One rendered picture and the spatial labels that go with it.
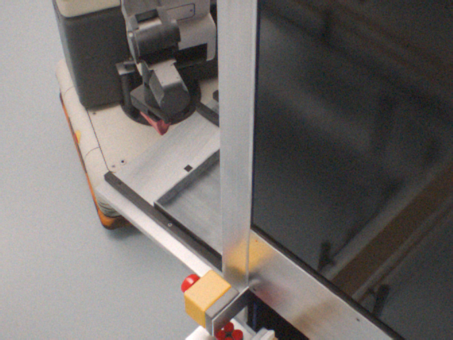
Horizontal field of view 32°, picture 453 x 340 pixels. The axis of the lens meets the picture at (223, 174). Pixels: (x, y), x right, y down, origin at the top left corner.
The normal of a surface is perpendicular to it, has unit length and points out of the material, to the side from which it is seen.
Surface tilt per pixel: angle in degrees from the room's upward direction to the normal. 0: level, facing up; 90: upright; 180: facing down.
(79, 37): 90
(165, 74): 4
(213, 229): 0
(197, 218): 0
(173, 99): 89
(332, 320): 90
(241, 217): 90
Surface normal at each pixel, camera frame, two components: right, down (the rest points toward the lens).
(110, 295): -0.01, -0.62
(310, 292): -0.69, 0.57
